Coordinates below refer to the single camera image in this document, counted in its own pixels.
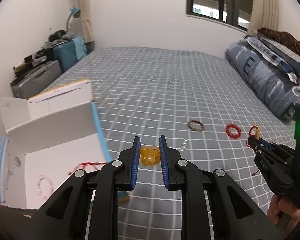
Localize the blue yellow cardboard box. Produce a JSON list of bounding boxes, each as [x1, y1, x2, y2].
[[0, 78, 131, 210]]

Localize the beige curtain right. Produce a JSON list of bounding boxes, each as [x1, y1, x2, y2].
[[247, 0, 279, 36]]

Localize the brown green bead bracelet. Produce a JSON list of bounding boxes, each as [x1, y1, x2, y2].
[[186, 119, 205, 132]]

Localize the red bead bracelet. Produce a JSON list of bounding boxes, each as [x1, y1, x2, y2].
[[225, 123, 243, 139]]

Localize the grey checked bed sheet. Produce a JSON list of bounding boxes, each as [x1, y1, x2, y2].
[[41, 45, 297, 240]]

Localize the pink bead bracelet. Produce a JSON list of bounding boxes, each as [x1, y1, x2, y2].
[[37, 175, 55, 201]]

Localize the blue desk lamp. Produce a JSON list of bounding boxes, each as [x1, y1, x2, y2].
[[66, 7, 81, 31]]

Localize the beige curtain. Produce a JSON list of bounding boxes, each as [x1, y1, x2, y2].
[[247, 0, 279, 36], [70, 0, 95, 43]]

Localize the white pearl bead string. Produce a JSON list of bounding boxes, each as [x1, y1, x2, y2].
[[178, 138, 189, 154]]

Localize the dark framed window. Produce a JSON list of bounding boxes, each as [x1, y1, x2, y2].
[[186, 0, 253, 30]]

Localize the blue patterned pillow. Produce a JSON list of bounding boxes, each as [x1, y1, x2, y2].
[[244, 35, 300, 85]]

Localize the dark clutter pile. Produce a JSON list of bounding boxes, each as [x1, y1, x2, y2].
[[13, 30, 74, 75]]

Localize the rolled blue grey duvet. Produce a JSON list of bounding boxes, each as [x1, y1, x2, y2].
[[225, 40, 300, 120]]

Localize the teal suitcase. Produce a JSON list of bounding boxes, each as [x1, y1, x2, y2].
[[52, 36, 87, 73]]

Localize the yellow amber bead bracelet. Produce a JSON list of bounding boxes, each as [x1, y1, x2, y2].
[[139, 146, 161, 168]]

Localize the red cord bracelet gold tube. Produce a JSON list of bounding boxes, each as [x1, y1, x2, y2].
[[68, 161, 107, 176]]

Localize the red cord bracelet gold charm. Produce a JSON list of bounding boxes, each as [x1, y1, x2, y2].
[[245, 125, 262, 177]]

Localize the grey hard suitcase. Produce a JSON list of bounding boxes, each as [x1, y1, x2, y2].
[[12, 60, 62, 99]]

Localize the person's right hand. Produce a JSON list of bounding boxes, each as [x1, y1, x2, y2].
[[267, 194, 300, 229]]

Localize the beige curtain left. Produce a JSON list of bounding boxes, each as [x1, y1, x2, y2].
[[70, 0, 95, 43]]

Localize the brown fuzzy blanket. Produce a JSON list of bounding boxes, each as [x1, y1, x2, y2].
[[257, 28, 300, 56]]

